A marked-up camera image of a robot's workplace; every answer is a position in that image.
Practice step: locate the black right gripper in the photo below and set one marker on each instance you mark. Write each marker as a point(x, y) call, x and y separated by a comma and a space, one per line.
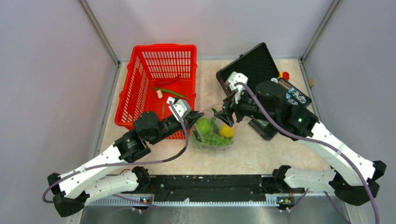
point(226, 115)

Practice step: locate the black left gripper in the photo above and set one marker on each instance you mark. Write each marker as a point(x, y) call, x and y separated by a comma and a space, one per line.
point(192, 118)

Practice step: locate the green lime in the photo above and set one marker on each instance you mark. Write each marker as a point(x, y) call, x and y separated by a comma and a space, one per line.
point(203, 125)

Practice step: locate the yellow toy fruit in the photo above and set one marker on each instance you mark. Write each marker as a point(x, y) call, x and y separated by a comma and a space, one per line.
point(226, 131)

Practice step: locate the clear zip top bag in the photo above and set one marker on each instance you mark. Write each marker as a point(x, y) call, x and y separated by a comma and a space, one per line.
point(196, 138)

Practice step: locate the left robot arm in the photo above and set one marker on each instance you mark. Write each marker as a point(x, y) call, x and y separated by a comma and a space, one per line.
point(116, 169)

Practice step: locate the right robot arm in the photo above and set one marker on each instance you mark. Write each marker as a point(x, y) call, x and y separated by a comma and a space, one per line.
point(351, 177)

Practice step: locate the white toy mushroom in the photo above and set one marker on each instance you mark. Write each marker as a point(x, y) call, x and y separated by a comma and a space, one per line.
point(159, 94)

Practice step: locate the red chili pepper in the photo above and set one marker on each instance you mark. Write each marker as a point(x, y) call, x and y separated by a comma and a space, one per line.
point(166, 82)

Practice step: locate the red plastic basket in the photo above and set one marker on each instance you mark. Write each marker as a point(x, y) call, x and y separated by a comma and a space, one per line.
point(149, 63)

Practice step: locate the open black foam case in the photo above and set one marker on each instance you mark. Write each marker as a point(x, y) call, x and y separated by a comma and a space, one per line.
point(259, 66)

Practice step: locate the red round object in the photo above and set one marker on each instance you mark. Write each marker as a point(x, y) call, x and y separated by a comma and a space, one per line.
point(285, 75)

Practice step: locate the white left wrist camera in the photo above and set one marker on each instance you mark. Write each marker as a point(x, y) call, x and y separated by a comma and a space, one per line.
point(178, 107)

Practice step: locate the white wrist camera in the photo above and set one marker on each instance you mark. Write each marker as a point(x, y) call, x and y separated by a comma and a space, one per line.
point(178, 107)
point(235, 82)

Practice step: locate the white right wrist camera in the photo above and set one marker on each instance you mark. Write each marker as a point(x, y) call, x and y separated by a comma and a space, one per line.
point(235, 82)

